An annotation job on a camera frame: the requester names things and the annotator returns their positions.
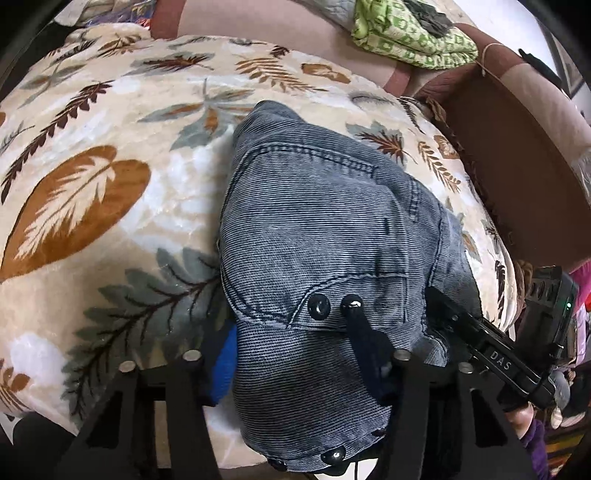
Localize cream leaf-print fleece blanket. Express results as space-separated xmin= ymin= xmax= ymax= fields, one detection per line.
xmin=1 ymin=24 xmax=517 ymax=431

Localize green patterned folded quilt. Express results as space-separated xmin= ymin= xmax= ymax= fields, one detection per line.
xmin=352 ymin=1 xmax=478 ymax=70

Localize grey quilted pillow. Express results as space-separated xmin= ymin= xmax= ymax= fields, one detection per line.
xmin=301 ymin=0 xmax=356 ymax=24

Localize grey denim pants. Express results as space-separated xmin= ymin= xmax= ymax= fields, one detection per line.
xmin=218 ymin=101 xmax=482 ymax=472

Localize pink maroon sofa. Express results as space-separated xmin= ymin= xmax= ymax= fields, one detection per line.
xmin=151 ymin=1 xmax=590 ymax=270

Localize dark grey crumpled cloth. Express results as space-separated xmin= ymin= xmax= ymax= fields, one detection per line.
xmin=404 ymin=0 xmax=454 ymax=38

